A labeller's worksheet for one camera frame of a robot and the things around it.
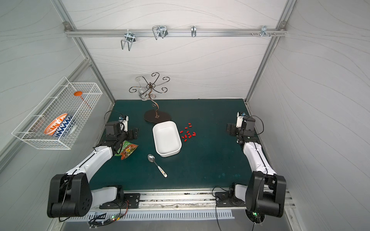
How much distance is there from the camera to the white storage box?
89 centimetres

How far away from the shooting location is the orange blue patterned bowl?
585 millimetres

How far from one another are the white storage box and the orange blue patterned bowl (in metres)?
0.45
